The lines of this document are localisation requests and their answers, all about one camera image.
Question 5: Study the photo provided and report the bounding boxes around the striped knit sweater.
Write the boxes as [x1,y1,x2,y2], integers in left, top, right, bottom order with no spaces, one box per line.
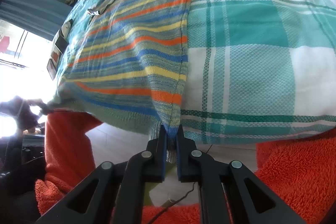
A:
[49,0,191,160]

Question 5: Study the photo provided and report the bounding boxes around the orange fleece trouser leg left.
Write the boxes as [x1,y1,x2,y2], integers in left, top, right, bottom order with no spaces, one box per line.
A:
[35,111,102,214]

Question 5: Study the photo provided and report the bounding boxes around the orange fleece trouser leg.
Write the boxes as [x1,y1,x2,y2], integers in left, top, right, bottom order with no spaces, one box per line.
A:
[35,111,102,214]
[141,129,336,224]

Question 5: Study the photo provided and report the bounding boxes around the orange fleece trouser leg right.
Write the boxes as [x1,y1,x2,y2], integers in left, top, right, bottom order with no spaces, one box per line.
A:
[141,129,336,224]

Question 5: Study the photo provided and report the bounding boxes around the patterned cushion at bedside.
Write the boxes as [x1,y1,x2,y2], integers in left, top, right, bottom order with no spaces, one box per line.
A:
[47,19,74,80]

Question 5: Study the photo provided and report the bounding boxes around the grey blue curtain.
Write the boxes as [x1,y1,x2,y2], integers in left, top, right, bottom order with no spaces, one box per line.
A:
[1,0,72,41]

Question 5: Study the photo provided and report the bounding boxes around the teal plaid bed cover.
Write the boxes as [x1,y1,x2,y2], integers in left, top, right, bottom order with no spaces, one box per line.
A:
[52,0,336,145]

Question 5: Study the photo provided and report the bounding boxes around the yellow green stool frame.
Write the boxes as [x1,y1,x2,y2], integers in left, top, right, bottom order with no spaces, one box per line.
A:
[142,163,182,209]

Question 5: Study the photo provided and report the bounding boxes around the thin black cable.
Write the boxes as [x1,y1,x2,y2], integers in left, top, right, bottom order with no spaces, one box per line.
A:
[146,144,214,224]

